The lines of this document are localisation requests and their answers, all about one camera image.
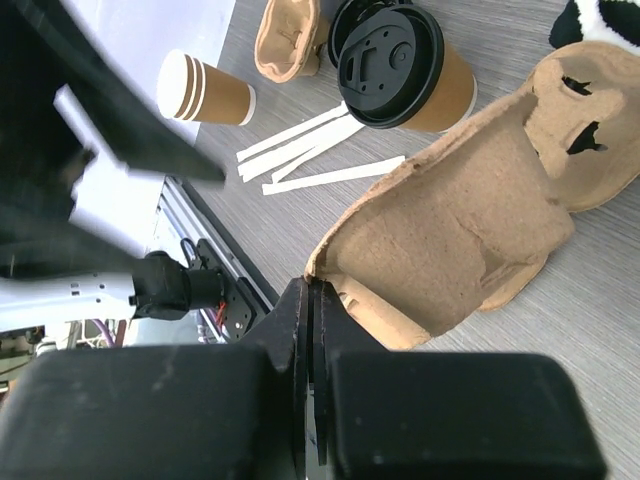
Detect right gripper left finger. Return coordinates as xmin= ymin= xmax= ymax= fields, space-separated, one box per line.
xmin=1 ymin=278 xmax=308 ymax=479

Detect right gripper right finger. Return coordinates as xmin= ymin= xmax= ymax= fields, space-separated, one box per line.
xmin=310 ymin=280 xmax=608 ymax=479

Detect brown cardboard cup carrier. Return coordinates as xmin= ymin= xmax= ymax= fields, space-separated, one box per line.
xmin=305 ymin=41 xmax=639 ymax=350
xmin=254 ymin=0 xmax=330 ymax=84

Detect black plastic cup lid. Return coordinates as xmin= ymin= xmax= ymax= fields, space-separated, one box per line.
xmin=327 ymin=0 xmax=412 ymax=68
xmin=337 ymin=4 xmax=445 ymax=129

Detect brown paper coffee cup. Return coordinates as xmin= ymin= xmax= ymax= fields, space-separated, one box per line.
xmin=400 ymin=40 xmax=477 ymax=133

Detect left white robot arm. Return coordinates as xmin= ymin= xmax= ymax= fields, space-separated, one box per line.
xmin=1 ymin=1 xmax=225 ymax=331

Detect white paper straw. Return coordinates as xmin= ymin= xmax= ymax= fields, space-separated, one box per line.
xmin=236 ymin=102 xmax=347 ymax=163
xmin=271 ymin=123 xmax=364 ymax=183
xmin=262 ymin=156 xmax=406 ymax=196
xmin=238 ymin=115 xmax=364 ymax=181

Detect stacked brown paper cups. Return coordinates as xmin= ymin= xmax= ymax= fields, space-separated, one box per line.
xmin=156 ymin=50 xmax=257 ymax=126

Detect zebra print pillow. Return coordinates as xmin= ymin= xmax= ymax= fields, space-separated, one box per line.
xmin=549 ymin=0 xmax=639 ymax=55

